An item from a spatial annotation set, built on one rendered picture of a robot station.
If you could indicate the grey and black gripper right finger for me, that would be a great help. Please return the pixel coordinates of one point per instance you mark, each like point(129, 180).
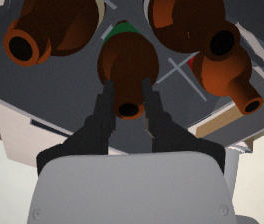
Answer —
point(168, 134)

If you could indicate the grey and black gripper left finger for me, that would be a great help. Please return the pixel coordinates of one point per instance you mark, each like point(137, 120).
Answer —
point(92, 138)

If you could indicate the dark grey crate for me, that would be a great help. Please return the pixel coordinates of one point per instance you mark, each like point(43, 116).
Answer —
point(61, 92)

